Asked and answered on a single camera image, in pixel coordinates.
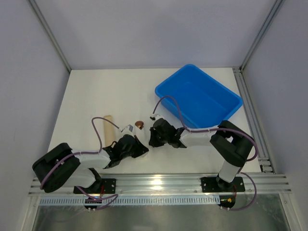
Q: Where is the white slotted cable duct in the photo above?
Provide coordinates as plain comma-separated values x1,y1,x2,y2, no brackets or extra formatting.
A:
39,195,220,206

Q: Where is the copper spoon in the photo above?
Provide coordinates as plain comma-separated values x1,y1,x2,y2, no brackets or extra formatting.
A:
135,121,144,130

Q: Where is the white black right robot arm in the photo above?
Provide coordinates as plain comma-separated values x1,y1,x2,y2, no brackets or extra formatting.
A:
149,118,257,192

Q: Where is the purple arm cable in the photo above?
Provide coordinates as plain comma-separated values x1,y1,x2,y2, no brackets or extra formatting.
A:
39,116,126,212
153,95,259,212

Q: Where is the blue plastic bin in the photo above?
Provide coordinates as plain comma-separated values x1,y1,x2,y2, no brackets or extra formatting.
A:
154,64,243,128

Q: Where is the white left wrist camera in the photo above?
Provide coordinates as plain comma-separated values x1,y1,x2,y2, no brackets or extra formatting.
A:
119,125,134,136

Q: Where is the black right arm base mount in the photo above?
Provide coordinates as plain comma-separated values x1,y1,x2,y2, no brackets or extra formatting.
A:
200,177,245,193

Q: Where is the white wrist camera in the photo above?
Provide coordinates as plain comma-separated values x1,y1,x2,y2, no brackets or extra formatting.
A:
150,114,164,121
119,125,134,136

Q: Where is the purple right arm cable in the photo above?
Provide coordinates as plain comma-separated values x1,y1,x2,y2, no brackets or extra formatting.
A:
153,95,259,212

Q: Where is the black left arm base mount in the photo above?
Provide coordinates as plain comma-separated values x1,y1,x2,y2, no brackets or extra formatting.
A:
80,178,116,194

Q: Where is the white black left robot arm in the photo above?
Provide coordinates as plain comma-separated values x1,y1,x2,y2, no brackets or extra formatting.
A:
32,134,149,193

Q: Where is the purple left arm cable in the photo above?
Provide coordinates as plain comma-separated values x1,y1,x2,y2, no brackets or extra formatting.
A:
39,116,126,212

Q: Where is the beige utensil holder case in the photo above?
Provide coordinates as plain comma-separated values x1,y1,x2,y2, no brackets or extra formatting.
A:
103,115,115,146

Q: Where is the aluminium frame post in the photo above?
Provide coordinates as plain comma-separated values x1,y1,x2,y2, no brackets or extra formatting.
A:
27,0,72,73
239,0,285,72

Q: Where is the aluminium frame post left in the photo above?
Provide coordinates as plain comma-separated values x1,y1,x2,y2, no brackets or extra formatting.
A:
27,0,72,73

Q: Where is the aluminium front rail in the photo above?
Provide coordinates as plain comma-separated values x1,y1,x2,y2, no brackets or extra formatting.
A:
28,173,292,197

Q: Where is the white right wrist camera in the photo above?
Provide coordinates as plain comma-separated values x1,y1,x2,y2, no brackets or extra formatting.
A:
150,114,164,121

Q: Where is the aluminium frame post right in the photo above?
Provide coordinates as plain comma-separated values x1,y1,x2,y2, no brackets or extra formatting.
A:
239,0,285,72

